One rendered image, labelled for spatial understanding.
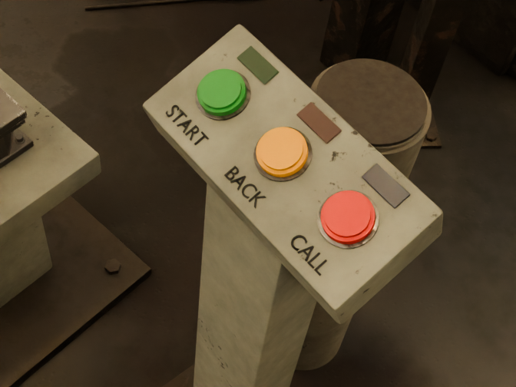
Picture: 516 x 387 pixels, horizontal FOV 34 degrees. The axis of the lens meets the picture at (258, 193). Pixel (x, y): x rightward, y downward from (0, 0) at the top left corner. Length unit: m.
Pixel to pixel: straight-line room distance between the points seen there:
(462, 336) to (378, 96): 0.57
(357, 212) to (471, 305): 0.73
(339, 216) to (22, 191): 0.49
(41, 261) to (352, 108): 0.59
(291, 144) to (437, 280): 0.72
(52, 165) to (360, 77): 0.39
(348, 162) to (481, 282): 0.74
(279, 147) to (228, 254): 0.15
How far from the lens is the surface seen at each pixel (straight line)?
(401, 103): 0.82
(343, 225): 0.61
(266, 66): 0.69
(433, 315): 1.30
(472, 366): 1.29
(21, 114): 0.99
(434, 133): 1.48
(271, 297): 0.73
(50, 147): 1.04
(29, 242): 1.17
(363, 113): 0.80
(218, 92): 0.68
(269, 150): 0.64
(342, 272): 0.61
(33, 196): 1.00
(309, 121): 0.66
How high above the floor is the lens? 1.12
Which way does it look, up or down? 55 degrees down
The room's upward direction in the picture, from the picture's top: 9 degrees clockwise
